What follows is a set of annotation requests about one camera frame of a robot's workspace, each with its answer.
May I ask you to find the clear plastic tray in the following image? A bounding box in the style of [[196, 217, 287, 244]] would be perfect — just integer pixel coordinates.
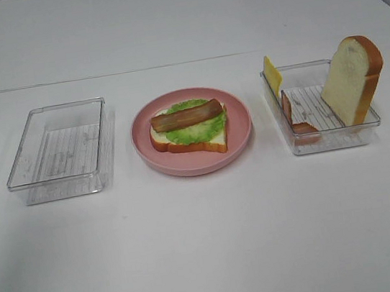
[[260, 59, 381, 155], [6, 98, 112, 206]]

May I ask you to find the left clear plastic tray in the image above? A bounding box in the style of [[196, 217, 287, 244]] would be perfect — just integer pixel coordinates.
[[6, 98, 112, 206]]

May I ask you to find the right clear plastic tray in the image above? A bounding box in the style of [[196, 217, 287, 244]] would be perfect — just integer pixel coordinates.
[[260, 59, 381, 155]]

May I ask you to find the pink bacon strip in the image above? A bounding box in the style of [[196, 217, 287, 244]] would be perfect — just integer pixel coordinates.
[[281, 90, 321, 146]]

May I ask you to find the pink round plate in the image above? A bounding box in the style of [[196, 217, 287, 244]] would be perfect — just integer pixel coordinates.
[[130, 87, 252, 177]]

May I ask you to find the green lettuce leaf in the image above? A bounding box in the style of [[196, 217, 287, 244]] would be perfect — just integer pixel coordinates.
[[150, 103, 227, 145]]

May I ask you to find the brown bacon strip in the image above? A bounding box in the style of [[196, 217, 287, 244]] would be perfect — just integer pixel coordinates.
[[150, 99, 224, 132]]

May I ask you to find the yellow cheese slice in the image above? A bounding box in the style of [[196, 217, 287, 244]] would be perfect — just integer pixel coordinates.
[[262, 55, 283, 108]]

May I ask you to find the toast bread slice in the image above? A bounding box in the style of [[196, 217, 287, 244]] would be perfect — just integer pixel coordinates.
[[321, 35, 383, 127], [150, 103, 228, 153]]

